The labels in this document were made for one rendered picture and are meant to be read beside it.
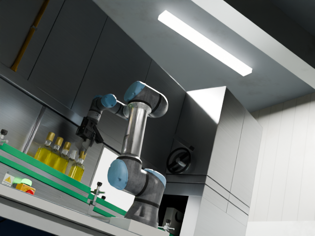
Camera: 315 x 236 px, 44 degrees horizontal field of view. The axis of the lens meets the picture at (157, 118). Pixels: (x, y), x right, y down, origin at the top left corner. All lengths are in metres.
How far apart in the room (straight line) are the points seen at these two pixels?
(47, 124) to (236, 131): 1.57
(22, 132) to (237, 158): 1.70
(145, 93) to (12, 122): 0.74
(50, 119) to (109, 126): 0.48
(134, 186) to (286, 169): 3.14
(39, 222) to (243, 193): 2.05
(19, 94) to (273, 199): 3.18
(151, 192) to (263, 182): 3.18
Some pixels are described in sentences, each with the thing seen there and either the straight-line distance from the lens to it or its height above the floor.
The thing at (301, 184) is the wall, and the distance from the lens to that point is 4.42.
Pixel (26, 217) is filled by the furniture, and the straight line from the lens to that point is 1.51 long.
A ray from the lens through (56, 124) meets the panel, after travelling 2.28.
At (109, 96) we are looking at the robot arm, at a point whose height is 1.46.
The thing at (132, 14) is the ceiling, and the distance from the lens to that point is 4.28.
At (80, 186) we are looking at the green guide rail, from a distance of 2.06.
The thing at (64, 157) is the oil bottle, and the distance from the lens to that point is 2.12.
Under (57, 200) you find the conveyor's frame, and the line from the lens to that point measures 1.96.
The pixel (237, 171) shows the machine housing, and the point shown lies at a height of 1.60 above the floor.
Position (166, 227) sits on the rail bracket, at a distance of 2.56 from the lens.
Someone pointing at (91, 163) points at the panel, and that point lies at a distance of 2.44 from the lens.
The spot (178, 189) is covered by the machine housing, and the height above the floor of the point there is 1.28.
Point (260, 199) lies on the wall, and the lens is 4.73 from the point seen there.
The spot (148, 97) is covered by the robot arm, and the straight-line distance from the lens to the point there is 1.84.
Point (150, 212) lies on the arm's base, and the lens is 1.70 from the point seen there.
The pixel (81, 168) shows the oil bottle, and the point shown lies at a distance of 2.20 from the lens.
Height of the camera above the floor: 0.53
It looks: 24 degrees up
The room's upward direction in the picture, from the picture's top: 16 degrees clockwise
